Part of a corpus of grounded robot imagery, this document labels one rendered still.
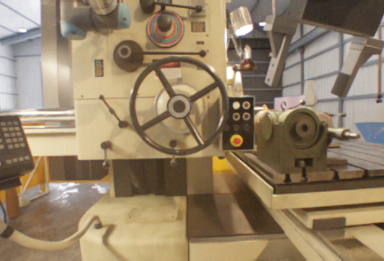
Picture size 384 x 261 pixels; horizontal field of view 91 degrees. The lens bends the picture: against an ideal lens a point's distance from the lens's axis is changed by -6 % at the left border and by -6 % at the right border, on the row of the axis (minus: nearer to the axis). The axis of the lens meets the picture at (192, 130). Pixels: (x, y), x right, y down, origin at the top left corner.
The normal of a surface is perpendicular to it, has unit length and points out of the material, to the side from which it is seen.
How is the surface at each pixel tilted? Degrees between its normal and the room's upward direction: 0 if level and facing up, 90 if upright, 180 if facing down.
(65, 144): 90
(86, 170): 90
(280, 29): 113
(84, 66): 90
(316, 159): 90
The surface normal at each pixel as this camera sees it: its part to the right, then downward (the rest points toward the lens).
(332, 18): 0.07, 0.47
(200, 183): 0.03, 0.07
